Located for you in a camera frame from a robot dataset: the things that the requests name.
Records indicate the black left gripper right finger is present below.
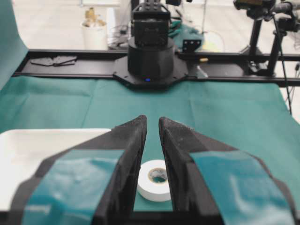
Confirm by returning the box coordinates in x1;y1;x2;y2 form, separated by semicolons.
158;117;300;225

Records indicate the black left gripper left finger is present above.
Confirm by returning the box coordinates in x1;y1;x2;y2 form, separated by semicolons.
9;115;147;225

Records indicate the white tape roll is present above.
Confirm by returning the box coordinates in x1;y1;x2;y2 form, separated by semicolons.
137;159;171;202

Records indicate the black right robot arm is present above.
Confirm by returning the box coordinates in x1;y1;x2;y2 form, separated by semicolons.
115;1;300;225

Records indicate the white plastic case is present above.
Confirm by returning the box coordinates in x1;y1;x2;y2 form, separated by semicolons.
0;128;110;211

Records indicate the green table cloth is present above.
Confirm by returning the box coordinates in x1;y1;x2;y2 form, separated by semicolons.
0;0;300;206

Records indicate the white bucket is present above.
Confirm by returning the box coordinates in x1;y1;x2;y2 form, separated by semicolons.
81;20;108;50

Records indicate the black aluminium rail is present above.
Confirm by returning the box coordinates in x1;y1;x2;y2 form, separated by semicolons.
14;50;300;88

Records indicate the black camera stand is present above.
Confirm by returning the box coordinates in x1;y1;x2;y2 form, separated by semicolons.
233;0;300;77

